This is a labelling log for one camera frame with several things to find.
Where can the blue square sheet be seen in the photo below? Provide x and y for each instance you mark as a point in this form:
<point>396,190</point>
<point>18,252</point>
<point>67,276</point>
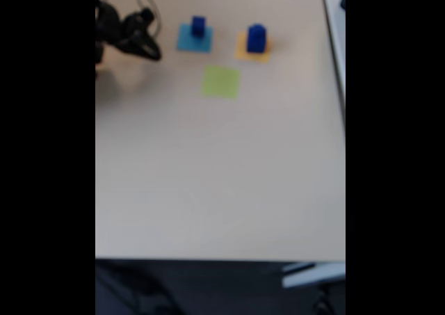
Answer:
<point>189,44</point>

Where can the green square sheet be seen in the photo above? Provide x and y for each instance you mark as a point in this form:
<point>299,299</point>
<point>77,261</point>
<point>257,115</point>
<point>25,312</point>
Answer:
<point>221,82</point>

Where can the orange square sheet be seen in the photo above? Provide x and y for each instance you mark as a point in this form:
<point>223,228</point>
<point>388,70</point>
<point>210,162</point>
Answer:
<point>241,52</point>

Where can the small blue cube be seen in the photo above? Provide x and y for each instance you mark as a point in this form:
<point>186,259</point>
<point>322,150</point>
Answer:
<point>198,26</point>

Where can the large blue cube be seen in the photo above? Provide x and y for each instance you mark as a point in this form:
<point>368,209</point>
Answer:
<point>257,38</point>

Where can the white neighbouring table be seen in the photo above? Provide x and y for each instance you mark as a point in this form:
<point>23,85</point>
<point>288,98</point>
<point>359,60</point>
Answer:
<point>335,23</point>

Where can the white grey bar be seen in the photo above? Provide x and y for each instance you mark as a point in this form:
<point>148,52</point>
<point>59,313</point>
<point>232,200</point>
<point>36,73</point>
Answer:
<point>313,275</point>

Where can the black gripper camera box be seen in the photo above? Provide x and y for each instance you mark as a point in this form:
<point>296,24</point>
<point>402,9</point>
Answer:
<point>147,15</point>

